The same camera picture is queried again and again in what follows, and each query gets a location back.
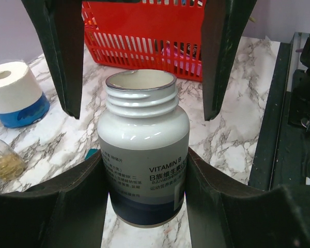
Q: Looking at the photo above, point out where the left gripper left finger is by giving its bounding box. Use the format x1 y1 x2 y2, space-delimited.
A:
0 151 108 247

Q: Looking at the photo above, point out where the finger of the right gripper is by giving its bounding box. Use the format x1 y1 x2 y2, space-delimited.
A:
201 0 257 120
22 0 84 119

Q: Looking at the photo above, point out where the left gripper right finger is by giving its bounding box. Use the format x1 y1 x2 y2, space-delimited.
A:
185 149 310 247

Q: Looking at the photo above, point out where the white pill bottle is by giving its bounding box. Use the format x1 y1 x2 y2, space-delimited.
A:
97 69 190 228

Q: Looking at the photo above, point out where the teal weekly pill organizer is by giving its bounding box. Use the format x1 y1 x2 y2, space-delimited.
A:
85 148 98 160

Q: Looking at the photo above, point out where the red plastic basket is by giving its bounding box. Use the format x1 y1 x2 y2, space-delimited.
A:
82 1 206 82

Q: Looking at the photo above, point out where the amber glass pill jar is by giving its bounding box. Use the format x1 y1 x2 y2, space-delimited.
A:
0 140 26 181

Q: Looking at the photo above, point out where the white toilet paper roll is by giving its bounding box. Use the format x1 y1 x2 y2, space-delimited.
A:
0 61 42 114

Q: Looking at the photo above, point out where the blue tape roll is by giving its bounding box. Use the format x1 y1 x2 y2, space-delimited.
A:
0 93 50 128

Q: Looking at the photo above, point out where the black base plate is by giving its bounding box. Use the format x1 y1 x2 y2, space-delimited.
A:
248 33 310 191

